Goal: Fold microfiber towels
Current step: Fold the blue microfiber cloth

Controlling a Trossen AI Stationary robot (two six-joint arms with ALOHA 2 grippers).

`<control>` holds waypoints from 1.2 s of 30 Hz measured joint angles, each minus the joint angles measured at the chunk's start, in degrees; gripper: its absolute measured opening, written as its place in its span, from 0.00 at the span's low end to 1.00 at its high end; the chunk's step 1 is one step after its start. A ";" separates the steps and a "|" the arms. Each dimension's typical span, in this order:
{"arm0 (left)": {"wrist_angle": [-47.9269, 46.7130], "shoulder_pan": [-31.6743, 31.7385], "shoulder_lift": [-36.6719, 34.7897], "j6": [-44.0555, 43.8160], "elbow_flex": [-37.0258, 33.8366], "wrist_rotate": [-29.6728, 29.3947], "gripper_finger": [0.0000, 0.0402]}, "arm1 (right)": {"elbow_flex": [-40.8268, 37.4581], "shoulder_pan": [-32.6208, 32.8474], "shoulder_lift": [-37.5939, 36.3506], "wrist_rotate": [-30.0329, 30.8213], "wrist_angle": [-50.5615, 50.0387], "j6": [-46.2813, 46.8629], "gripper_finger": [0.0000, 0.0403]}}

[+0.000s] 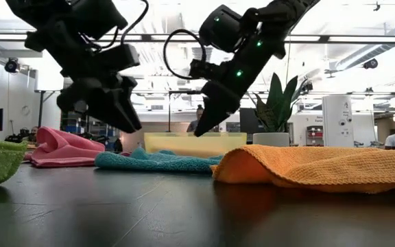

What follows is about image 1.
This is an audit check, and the potted plant in white pot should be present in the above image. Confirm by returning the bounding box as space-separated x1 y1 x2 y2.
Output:
243 71 310 148

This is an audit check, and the black monitor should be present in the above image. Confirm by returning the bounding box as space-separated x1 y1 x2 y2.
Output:
239 107 261 141

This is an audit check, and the red shelf unit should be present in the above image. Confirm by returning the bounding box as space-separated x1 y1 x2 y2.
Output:
306 125 324 146

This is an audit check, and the black table mat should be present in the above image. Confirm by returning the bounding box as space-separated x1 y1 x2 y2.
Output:
0 161 395 247

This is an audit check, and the yellow-green plastic bin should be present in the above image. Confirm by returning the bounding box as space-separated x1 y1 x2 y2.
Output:
143 132 248 159

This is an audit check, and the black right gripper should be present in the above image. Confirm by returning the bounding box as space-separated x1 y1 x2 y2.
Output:
189 3 287 138

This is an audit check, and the white pillar with signs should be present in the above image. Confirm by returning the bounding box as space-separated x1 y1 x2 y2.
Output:
322 94 355 148

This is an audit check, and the orange microfiber towel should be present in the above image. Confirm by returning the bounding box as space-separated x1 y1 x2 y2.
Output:
211 143 395 195

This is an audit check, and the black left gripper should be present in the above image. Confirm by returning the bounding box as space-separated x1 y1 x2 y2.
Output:
25 20 143 134

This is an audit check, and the blue microfiber towel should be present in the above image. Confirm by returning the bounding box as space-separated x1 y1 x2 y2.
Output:
94 147 224 174

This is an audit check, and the black ceiling spotlight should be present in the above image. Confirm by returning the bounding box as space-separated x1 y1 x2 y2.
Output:
362 58 379 71
3 57 21 74

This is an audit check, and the pink microfiber towel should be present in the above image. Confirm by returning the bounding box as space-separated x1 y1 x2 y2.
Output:
24 126 106 169

